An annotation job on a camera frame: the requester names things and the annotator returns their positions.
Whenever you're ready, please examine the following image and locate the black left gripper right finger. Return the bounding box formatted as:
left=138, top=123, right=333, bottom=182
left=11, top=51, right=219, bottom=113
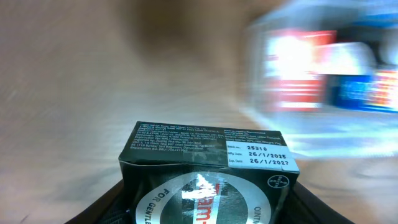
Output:
left=285, top=182, right=354, bottom=224

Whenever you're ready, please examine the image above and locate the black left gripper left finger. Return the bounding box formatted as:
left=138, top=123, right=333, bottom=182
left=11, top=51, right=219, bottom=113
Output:
left=65, top=180, right=131, bottom=224

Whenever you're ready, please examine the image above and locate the dark green ointment box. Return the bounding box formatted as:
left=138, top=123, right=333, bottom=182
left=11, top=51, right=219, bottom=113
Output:
left=119, top=121, right=300, bottom=224

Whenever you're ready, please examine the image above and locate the red Panadol box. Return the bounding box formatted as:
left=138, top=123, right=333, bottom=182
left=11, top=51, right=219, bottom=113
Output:
left=263, top=29, right=336, bottom=112

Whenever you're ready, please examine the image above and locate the clear plastic container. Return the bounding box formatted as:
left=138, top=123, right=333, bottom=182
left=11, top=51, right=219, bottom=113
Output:
left=246, top=0, right=397, bottom=157

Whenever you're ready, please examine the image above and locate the blue Kool Fever box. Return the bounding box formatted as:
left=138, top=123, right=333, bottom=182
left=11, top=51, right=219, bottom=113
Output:
left=325, top=12, right=398, bottom=114

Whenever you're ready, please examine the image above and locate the white Panadol box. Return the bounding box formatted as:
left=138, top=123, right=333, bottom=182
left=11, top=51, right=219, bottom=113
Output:
left=316, top=42, right=376, bottom=75

